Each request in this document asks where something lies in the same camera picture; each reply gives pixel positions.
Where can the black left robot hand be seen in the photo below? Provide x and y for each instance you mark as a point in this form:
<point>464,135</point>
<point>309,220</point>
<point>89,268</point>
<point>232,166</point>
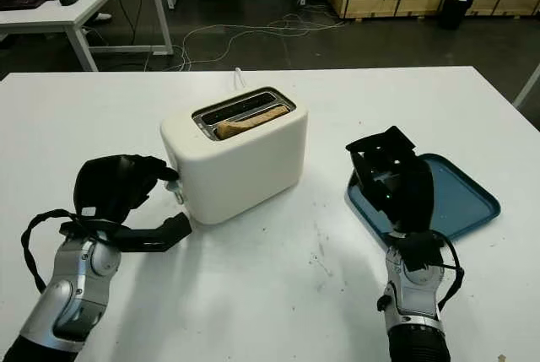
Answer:
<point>114,180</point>

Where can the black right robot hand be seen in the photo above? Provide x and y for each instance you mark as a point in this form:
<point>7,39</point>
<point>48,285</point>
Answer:
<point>409,193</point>

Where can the blue plastic tray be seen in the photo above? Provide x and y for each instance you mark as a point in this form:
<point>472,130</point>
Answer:
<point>460,197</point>

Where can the white toaster lever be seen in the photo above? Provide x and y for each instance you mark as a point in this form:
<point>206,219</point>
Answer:
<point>174,187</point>

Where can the brown bread slice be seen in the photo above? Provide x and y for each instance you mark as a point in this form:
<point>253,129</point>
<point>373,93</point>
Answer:
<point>236,128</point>

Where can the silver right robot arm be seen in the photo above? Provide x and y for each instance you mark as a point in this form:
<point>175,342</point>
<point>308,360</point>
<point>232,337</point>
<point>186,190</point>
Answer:
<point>417,303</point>

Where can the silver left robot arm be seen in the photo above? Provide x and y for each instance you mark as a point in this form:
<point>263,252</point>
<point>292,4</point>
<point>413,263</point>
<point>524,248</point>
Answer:
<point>67,290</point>

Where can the cream white two-slot toaster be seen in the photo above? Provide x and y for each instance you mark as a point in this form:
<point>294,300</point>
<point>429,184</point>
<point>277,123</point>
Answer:
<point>236,176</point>

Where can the white slanted table leg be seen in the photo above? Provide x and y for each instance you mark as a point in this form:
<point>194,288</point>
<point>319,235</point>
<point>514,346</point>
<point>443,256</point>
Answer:
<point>527,85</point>

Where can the white shoe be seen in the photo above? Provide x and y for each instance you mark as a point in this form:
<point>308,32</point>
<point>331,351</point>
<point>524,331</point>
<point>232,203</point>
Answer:
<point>102,16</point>

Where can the black trash bin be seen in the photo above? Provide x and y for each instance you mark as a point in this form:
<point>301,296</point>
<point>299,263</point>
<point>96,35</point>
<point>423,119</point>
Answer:
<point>455,12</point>

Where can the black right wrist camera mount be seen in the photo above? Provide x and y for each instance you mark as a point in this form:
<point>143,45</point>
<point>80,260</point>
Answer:
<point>417,250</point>

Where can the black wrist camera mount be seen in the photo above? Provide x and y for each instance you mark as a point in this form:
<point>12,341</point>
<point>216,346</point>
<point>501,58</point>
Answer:
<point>417,250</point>
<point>147,237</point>

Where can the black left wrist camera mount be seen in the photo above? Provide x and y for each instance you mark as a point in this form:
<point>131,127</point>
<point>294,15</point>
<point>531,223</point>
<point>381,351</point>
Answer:
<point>147,237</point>

